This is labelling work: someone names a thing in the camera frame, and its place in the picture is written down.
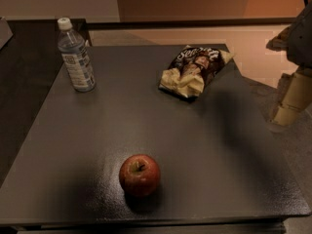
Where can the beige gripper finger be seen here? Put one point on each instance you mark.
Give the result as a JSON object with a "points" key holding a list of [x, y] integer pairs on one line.
{"points": [[294, 95]]}

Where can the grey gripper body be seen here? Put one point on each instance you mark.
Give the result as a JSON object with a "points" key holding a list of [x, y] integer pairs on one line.
{"points": [[301, 41]]}

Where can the brown chip bag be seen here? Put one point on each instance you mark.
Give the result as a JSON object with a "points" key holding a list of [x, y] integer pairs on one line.
{"points": [[192, 70]]}

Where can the red apple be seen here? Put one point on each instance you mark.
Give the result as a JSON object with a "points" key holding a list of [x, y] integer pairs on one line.
{"points": [[139, 175]]}

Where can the clear plastic water bottle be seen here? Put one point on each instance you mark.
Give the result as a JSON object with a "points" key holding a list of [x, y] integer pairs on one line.
{"points": [[75, 57]]}

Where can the grey object at left edge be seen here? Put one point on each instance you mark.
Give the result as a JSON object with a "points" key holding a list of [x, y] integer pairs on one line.
{"points": [[5, 32]]}

